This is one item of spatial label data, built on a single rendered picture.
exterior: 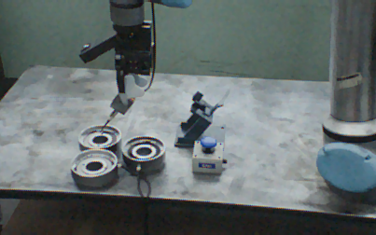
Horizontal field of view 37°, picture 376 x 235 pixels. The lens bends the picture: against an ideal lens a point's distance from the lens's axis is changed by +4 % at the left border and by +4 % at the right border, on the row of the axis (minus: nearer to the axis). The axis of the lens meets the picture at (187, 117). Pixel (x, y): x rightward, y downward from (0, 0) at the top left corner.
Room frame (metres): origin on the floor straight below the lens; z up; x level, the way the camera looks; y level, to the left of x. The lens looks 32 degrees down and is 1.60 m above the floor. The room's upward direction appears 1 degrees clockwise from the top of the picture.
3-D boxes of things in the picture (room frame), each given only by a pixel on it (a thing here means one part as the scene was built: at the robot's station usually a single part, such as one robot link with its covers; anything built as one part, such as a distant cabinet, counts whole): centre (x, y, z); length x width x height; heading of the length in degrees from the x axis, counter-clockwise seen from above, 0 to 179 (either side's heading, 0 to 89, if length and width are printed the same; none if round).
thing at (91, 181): (1.02, 0.21, 0.82); 0.10 x 0.10 x 0.04
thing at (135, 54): (1.15, 0.13, 1.07); 0.09 x 0.08 x 0.12; 85
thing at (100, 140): (1.12, 0.22, 0.82); 0.10 x 0.10 x 0.04
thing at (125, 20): (1.15, 0.13, 1.15); 0.08 x 0.08 x 0.05
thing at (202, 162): (1.06, -0.06, 0.82); 0.08 x 0.07 x 0.05; 84
